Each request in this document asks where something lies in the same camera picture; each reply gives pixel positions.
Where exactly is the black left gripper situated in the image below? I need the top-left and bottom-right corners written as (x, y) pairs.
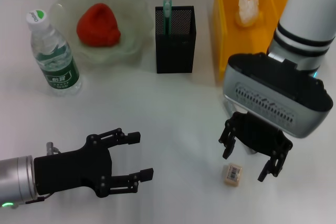
top-left (33, 127), bottom-right (154, 199)

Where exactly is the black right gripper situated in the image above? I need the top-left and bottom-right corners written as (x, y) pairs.
top-left (218, 112), bottom-right (293, 183)

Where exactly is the grey metal pen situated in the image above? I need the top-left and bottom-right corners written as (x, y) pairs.
top-left (223, 99), bottom-right (260, 155)

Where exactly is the beige eraser with barcode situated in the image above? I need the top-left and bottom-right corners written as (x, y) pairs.
top-left (223, 163), bottom-right (244, 188)

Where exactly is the clear water bottle green label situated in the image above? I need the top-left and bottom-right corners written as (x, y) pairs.
top-left (25, 9), bottom-right (82, 97)

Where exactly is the red-orange fruit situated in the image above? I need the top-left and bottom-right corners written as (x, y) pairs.
top-left (76, 3), bottom-right (122, 48)

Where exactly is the white paper ball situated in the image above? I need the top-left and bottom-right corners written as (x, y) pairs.
top-left (235, 0), bottom-right (261, 29)

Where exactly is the green utility knife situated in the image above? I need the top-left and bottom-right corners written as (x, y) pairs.
top-left (162, 0), bottom-right (173, 36)

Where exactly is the black mesh pen holder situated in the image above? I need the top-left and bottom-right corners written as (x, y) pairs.
top-left (154, 5), bottom-right (197, 74)

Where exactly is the pale green glass fruit plate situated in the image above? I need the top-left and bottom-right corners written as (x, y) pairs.
top-left (48, 0), bottom-right (155, 68)

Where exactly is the yellow plastic bin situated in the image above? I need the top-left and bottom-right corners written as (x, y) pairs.
top-left (214, 0), bottom-right (292, 81)

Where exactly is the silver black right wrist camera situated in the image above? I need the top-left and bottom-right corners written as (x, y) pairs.
top-left (222, 51), bottom-right (332, 139)

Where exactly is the left gripper connector cable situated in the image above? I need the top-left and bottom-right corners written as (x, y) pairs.
top-left (25, 142), bottom-right (60, 205)

